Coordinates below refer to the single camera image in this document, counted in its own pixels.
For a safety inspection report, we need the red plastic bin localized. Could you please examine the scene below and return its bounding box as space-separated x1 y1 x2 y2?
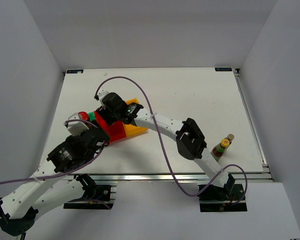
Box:
93 111 127 143

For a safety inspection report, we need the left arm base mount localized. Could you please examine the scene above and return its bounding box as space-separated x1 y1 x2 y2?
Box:
63 173 117 210

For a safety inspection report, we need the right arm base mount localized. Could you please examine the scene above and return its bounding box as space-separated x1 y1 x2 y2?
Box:
198 176 248 213

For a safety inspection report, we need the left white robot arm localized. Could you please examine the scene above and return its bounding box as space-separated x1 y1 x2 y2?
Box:
0 126 110 237

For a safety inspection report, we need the right blue table label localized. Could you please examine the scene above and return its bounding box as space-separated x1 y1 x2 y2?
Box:
214 67 233 72

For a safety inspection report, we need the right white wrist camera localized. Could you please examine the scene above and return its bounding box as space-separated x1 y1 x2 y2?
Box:
94 87 109 101

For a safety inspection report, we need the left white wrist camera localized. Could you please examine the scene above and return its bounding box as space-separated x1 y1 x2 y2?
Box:
63 112 89 136

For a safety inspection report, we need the yellow plastic bin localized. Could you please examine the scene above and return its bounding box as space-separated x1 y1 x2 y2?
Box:
123 98 148 138

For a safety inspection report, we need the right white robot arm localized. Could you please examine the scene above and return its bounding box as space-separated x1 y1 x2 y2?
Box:
94 88 235 200

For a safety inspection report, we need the red lid sauce jar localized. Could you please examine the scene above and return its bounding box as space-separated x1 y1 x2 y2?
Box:
78 111 90 122

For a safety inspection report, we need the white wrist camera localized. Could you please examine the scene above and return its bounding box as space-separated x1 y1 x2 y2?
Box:
63 112 89 136
94 87 109 101

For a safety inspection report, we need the green plastic bin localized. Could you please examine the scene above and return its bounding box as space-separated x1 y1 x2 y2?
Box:
88 111 97 122

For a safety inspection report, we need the red chili sauce bottle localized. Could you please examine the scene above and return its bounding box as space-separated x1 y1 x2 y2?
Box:
210 133 235 162

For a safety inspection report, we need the blue table label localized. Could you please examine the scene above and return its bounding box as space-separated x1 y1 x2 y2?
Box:
66 69 84 74
214 67 233 72

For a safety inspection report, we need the left blue table label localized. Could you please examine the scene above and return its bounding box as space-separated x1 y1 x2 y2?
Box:
66 69 84 74

